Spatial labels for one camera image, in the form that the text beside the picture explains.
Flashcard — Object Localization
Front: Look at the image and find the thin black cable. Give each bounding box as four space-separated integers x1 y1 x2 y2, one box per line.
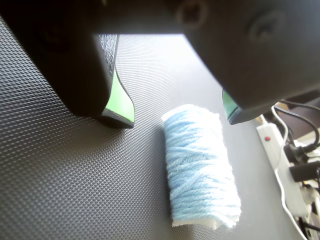
274 100 320 153

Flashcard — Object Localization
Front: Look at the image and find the light blue yarn-wrapped block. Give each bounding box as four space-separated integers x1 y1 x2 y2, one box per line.
160 104 242 230

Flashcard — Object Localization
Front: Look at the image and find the black power plug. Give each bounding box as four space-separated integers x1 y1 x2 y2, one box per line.
283 143 309 164
289 160 320 183

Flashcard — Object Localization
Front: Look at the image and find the white power cable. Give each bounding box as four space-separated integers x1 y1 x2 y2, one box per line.
271 104 310 240

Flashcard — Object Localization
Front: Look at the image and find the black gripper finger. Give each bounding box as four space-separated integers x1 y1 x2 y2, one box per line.
179 0 320 126
0 0 136 129

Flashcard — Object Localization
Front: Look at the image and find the white power strip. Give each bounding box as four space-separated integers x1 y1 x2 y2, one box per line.
256 123 311 219

